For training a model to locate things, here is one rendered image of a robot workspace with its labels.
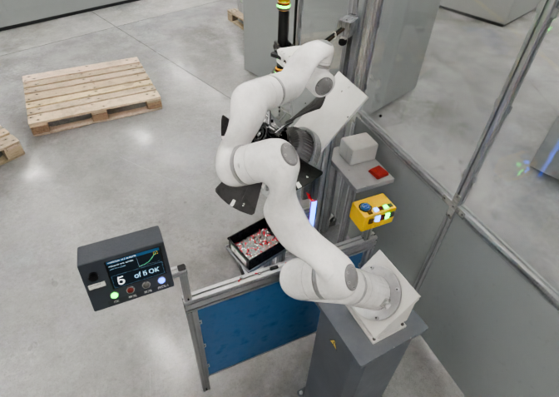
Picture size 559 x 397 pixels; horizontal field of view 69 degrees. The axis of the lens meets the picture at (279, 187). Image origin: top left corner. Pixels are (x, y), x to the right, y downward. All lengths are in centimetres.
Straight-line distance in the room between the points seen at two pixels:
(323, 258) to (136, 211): 237
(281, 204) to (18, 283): 239
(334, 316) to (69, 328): 174
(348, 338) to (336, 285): 46
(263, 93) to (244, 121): 9
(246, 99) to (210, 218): 219
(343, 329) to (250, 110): 89
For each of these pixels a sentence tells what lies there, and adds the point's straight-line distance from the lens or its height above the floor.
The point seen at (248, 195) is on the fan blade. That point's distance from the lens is 187.
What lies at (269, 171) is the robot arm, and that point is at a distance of 94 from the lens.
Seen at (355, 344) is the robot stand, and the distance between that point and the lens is 153.
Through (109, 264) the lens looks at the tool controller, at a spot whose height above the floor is 123.
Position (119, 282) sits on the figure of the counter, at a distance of 142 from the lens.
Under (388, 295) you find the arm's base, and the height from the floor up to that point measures 110.
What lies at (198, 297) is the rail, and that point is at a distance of 169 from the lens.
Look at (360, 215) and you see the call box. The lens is 172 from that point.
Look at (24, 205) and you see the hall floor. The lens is 367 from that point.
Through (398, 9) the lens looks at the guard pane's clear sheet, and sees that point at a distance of 214.
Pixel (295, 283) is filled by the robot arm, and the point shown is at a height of 131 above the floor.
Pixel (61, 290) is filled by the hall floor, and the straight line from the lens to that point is 299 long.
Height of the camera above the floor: 227
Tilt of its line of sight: 42 degrees down
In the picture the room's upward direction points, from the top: 3 degrees clockwise
